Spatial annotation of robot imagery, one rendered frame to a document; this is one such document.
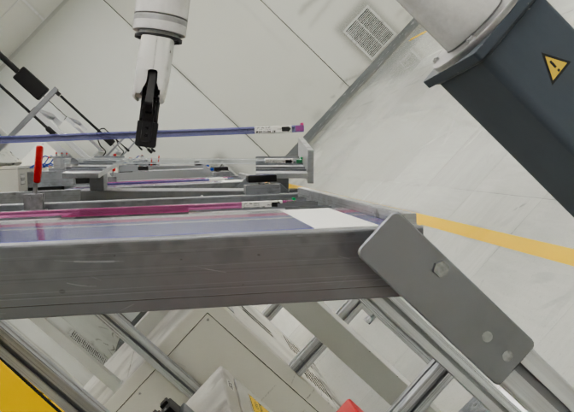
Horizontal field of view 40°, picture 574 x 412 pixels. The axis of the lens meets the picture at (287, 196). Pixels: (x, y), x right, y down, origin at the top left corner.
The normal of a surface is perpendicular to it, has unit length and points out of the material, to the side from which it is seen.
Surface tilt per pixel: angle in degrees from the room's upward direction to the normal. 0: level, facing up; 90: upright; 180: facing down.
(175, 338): 90
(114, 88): 90
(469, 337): 90
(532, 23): 90
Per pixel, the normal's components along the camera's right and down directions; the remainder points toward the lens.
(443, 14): -0.36, 0.52
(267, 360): 0.13, 0.05
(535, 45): 0.27, -0.11
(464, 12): -0.08, 0.27
